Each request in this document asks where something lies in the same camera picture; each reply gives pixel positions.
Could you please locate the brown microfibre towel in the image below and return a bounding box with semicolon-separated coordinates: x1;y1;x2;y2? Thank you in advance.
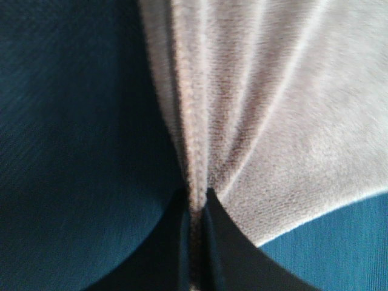
139;1;387;290

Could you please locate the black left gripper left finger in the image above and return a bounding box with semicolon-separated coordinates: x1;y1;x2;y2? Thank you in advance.
86;189;190;291

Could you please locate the black table cloth mat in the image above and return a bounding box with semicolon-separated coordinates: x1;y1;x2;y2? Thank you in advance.
0;0;388;291

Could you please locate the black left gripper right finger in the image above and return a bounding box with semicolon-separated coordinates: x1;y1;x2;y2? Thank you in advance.
202;188;317;290

